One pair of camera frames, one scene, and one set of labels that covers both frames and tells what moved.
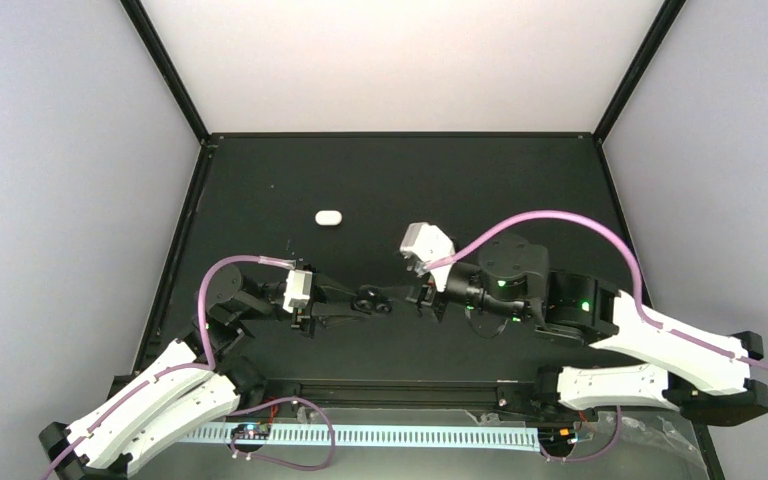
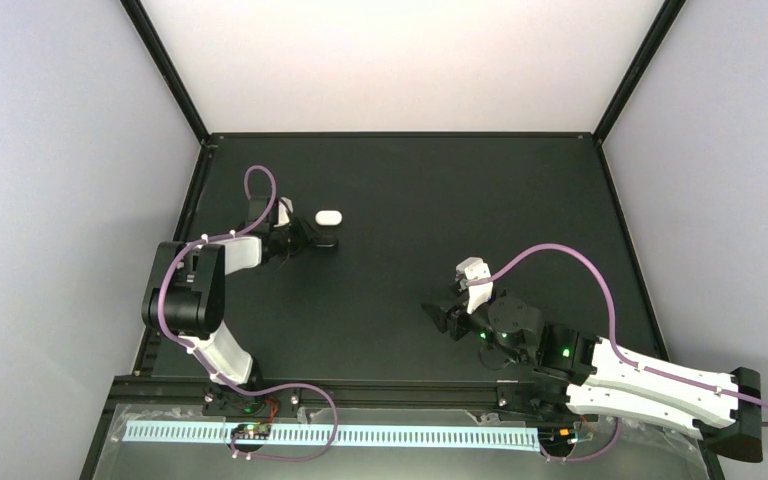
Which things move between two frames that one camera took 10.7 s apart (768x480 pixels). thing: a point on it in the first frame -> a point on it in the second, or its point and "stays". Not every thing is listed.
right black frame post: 659,32 stays
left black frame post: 138,16 stays
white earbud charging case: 328,218 stays
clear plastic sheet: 648,445 stays
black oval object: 370,299 -> 326,243
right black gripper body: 427,297 -> 450,312
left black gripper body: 302,316 -> 288,244
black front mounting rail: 530,395 stays
